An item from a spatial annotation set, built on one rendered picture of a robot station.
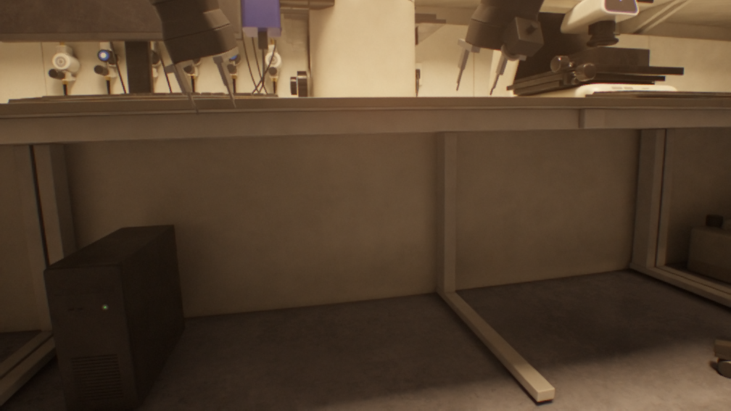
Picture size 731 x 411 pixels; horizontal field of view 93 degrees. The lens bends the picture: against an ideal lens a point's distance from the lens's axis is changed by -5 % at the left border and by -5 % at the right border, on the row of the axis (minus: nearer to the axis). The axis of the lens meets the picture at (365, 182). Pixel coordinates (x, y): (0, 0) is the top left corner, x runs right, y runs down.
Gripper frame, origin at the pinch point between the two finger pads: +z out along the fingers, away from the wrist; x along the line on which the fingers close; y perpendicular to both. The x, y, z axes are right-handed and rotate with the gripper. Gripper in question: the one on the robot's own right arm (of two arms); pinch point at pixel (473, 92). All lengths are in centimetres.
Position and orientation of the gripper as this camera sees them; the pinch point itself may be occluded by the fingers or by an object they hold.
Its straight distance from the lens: 54.0
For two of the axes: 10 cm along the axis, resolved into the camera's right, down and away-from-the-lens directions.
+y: 1.3, 5.1, -8.5
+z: -1.6, 8.6, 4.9
